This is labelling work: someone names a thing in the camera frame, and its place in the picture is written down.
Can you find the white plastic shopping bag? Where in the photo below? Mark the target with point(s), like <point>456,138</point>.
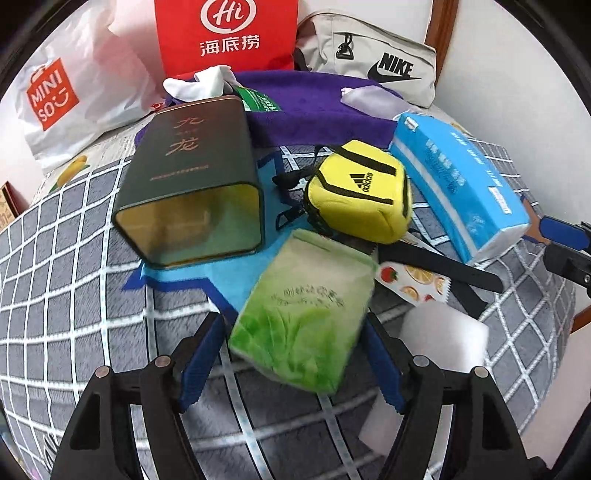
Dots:
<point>92,92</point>

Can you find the light green tissue pack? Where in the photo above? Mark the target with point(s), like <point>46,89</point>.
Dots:
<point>300,314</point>

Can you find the clear face mask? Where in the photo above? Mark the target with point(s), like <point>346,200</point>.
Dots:
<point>369,101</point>

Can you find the grey checkered blanket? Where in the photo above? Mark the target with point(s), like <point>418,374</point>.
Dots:
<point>69,277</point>

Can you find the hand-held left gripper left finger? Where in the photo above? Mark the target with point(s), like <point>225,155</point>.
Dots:
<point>203,364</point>

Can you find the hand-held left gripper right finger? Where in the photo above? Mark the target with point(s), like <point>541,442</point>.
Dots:
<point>383,364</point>

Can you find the purple towel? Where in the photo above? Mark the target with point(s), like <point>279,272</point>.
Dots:
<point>304,115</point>

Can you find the dark green tin box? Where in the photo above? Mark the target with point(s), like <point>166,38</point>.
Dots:
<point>194,152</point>

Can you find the yellow zip pouch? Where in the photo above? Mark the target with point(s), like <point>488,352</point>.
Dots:
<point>351,207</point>

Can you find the grey waist bag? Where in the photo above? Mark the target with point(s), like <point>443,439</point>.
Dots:
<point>323,50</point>

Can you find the wooden door frame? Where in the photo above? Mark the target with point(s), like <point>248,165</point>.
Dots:
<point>441,27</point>

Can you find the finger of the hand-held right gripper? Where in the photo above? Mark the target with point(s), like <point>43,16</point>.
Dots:
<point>570,270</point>
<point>563,233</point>

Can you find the dark green labelled packet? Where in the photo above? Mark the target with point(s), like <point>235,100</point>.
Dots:
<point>258,99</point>

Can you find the white sponge block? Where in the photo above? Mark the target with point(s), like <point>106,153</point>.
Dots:
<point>443,337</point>

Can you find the blue tissue pack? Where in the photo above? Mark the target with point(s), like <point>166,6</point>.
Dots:
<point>452,184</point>

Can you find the red paper bag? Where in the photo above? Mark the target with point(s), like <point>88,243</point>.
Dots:
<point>184,46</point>

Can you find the white glove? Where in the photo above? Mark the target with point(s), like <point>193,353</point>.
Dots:
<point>203,85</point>

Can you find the fruit print packet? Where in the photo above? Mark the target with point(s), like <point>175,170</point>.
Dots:
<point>411,281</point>

